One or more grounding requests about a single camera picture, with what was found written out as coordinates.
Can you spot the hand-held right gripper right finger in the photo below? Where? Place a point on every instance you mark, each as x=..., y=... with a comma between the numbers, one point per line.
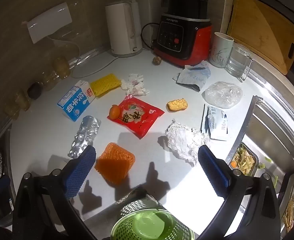
x=213, y=171

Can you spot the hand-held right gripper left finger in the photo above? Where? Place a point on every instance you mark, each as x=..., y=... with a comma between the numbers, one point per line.
x=80, y=171

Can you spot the silver blister pack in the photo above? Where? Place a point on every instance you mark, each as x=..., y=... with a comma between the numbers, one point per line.
x=84, y=136

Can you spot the orange foam fruit net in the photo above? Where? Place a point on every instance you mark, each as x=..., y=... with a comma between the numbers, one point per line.
x=115, y=163

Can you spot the white paper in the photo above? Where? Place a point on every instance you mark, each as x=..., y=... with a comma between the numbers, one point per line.
x=184, y=142

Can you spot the white packet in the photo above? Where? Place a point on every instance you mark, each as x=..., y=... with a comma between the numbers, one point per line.
x=214, y=122

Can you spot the orange fruit peel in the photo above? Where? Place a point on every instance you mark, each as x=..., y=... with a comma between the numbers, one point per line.
x=113, y=112

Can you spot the blue and white milk carton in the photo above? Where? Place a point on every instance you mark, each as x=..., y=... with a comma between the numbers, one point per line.
x=75, y=101

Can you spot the red snack packet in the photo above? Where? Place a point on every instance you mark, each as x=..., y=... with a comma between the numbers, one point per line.
x=135, y=115

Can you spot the green perforated basket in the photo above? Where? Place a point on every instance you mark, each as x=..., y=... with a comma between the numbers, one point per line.
x=149, y=222

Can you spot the yellow foam fruit net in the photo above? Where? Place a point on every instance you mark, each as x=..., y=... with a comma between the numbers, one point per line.
x=105, y=84

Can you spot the metal tray with food scraps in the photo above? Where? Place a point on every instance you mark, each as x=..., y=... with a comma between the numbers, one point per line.
x=244, y=158

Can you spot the stainless steel sink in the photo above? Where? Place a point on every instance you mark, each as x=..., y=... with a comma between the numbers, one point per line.
x=274, y=135

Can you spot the clear plastic bag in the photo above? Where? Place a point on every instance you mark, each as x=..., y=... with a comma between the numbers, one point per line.
x=223, y=94

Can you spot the blue and white wrapper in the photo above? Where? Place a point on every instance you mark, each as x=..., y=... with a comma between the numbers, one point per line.
x=193, y=77

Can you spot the crumpled white tissue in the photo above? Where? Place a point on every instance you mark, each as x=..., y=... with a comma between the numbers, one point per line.
x=134, y=85

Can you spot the clear glass pitcher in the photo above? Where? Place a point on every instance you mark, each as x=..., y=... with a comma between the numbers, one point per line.
x=238, y=61

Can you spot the flower print ceramic cup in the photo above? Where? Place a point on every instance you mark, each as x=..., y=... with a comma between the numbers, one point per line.
x=220, y=50

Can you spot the small brown nut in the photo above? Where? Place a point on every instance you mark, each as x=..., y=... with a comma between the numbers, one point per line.
x=157, y=60

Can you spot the red and black blender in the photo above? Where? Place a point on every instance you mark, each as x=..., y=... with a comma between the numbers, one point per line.
x=184, y=30

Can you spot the wooden cutting board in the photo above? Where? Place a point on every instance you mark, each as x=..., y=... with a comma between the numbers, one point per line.
x=264, y=32

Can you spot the white electric kettle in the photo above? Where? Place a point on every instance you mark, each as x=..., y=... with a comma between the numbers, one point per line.
x=123, y=28

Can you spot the white wall power adapter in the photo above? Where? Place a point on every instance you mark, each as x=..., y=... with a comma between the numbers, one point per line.
x=49, y=22

